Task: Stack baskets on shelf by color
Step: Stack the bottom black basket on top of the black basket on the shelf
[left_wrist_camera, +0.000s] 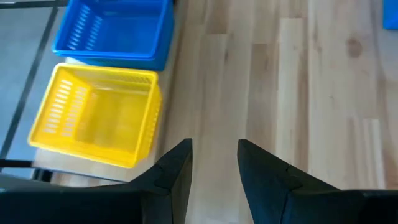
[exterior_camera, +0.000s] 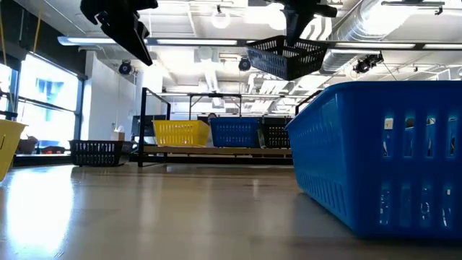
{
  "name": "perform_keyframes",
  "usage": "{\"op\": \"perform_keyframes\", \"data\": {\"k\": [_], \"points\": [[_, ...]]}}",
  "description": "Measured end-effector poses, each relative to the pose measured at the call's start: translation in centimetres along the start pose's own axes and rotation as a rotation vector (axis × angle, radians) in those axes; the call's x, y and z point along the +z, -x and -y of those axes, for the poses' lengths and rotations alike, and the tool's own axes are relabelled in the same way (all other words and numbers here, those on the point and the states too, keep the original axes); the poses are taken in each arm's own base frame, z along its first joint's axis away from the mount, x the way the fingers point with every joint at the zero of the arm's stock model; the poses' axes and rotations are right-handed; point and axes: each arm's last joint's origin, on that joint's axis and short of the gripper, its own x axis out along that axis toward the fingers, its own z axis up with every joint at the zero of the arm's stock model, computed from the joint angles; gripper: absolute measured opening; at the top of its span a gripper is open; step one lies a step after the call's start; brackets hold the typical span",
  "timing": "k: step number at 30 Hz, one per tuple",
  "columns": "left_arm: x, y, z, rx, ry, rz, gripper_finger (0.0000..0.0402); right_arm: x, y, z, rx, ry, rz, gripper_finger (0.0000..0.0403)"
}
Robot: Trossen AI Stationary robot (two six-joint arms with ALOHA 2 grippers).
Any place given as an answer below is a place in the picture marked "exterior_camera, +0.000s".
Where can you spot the white tissue box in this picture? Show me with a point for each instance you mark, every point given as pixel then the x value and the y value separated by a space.
pixel 117 135

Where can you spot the yellow slotted plastic basket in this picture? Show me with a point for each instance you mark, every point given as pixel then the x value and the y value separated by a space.
pixel 180 133
pixel 9 144

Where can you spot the black slotted plastic basket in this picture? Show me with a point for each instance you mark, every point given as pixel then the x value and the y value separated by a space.
pixel 288 61
pixel 97 153
pixel 276 136

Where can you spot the silver ventilation duct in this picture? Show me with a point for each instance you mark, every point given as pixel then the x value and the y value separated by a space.
pixel 361 21

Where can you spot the round white ceiling lamp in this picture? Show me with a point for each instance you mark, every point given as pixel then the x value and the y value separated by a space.
pixel 221 18

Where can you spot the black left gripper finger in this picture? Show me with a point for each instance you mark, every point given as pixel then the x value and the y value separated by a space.
pixel 126 32

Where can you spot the black round overhead camera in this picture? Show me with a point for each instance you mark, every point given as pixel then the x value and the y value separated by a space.
pixel 244 64
pixel 125 67

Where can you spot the person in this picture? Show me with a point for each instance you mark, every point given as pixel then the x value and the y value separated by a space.
pixel 212 118

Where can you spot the black computer monitor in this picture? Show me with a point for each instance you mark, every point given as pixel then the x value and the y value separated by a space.
pixel 149 126

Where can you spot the black camera on mount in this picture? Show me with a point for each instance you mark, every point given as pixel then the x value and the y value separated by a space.
pixel 367 62

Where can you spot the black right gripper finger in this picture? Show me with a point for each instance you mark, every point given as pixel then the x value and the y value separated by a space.
pixel 297 23

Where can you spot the wooden shelf with black frame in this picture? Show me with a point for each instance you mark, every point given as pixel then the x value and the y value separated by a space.
pixel 216 150

